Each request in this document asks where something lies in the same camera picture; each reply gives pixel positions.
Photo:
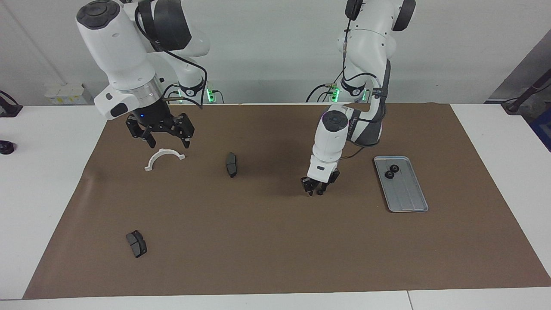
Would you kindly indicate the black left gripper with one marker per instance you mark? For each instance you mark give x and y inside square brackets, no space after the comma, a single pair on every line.
[327,178]

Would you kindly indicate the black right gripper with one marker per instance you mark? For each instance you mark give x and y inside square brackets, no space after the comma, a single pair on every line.
[161,122]

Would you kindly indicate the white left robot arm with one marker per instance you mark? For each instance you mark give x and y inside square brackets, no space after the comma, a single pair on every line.
[366,38]

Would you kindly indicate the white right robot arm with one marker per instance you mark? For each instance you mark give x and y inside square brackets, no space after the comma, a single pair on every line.
[116,51]

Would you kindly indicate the silver metal tray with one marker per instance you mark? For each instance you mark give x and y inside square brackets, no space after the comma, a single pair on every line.
[407,193]

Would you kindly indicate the white semicircular plastic clamp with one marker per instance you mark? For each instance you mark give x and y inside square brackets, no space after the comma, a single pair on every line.
[165,151]

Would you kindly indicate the slim dark brake pad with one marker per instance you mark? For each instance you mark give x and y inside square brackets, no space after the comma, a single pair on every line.
[231,164]

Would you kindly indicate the brown table mat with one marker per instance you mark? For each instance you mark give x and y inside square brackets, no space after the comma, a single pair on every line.
[280,249]

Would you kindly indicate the thick dark brake pad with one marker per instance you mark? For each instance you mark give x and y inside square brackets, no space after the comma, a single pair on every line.
[137,245]

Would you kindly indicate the white power strip box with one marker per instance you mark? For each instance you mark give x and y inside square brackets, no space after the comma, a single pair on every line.
[66,94]

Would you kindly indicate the black round knob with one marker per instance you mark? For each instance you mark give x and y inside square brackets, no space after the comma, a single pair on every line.
[6,147]

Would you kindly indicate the black table clamp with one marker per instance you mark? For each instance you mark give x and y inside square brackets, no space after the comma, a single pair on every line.
[8,107]

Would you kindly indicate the black pole stand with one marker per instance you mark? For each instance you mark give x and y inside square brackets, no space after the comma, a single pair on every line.
[523,97]

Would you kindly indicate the blue crate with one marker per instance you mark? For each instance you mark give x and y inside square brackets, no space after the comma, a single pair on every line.
[543,129]

